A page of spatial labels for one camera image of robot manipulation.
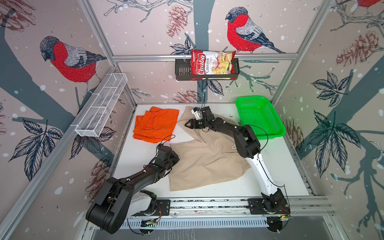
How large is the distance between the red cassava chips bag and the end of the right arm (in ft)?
0.68

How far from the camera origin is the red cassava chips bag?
2.86 feet

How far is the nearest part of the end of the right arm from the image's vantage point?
86cm
